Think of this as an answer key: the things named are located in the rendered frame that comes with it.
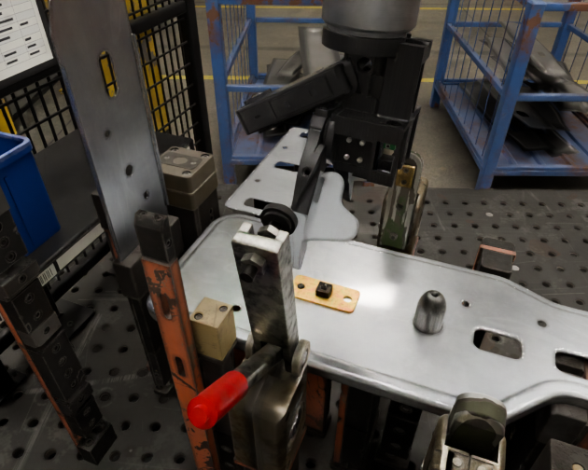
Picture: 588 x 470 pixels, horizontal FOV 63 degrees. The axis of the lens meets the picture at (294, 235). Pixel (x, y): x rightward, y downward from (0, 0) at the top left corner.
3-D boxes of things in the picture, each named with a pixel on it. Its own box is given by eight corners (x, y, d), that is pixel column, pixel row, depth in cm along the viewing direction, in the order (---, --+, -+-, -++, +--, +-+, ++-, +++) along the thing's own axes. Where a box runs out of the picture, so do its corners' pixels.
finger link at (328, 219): (338, 284, 40) (371, 178, 40) (273, 263, 42) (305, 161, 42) (345, 284, 43) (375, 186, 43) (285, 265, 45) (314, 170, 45)
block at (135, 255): (203, 345, 90) (179, 216, 71) (167, 398, 81) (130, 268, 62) (189, 340, 91) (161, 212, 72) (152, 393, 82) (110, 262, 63)
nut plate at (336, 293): (361, 292, 59) (361, 285, 58) (352, 314, 56) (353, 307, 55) (297, 275, 61) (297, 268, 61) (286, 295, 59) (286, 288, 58)
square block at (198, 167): (234, 311, 97) (216, 152, 74) (215, 340, 91) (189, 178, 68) (200, 300, 99) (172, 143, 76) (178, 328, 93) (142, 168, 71)
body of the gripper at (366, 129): (389, 196, 41) (420, 48, 34) (297, 172, 43) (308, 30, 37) (409, 163, 47) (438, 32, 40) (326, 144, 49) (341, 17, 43)
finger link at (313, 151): (302, 213, 40) (333, 112, 40) (286, 208, 40) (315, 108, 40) (315, 220, 44) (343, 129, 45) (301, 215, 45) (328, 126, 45)
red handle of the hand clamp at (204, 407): (303, 341, 45) (231, 411, 30) (299, 363, 45) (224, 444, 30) (262, 328, 46) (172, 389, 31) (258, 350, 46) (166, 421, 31)
